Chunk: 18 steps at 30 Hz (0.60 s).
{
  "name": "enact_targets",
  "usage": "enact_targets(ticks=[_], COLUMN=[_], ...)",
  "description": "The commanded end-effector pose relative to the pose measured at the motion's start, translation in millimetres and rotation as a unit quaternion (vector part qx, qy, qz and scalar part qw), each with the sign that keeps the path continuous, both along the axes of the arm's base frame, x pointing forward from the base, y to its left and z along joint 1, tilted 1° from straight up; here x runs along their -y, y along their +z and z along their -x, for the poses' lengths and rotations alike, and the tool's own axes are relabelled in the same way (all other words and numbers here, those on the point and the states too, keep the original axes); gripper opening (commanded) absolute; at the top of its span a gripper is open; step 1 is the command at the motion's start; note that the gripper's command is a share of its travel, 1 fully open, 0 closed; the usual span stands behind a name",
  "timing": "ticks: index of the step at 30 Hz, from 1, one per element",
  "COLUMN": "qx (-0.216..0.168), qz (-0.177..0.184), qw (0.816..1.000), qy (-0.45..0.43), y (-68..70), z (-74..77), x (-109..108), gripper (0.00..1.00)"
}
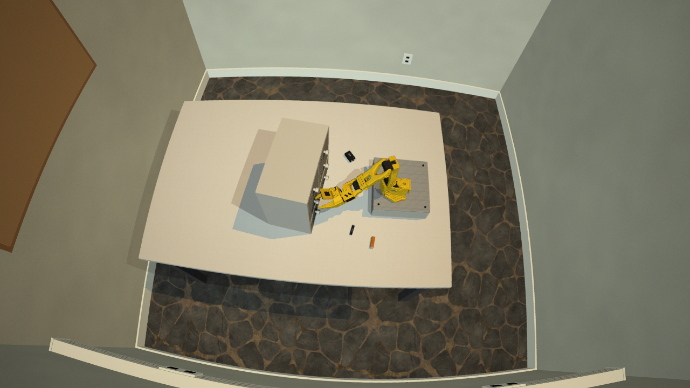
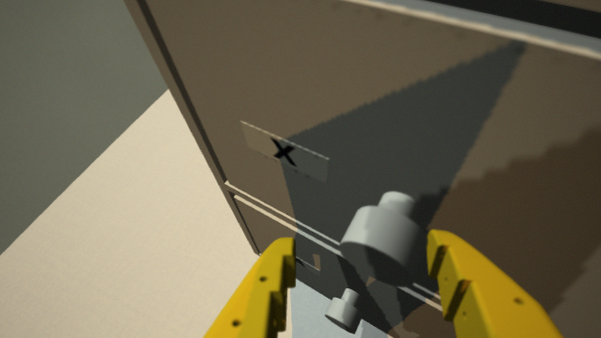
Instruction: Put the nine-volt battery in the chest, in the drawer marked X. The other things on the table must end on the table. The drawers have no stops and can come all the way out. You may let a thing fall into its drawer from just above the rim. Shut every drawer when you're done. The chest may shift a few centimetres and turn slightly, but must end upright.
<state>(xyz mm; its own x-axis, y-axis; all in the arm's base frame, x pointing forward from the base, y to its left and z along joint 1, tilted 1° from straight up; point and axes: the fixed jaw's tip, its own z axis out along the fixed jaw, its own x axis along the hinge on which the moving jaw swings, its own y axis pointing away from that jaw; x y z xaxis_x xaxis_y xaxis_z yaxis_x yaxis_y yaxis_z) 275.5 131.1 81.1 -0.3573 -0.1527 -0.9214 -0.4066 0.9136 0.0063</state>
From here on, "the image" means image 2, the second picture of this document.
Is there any dark brown chest of drawers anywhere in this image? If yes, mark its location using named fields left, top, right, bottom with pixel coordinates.
left=123, top=0, right=601, bottom=306

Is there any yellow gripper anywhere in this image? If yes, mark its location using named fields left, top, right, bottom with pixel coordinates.
left=203, top=230, right=563, bottom=338

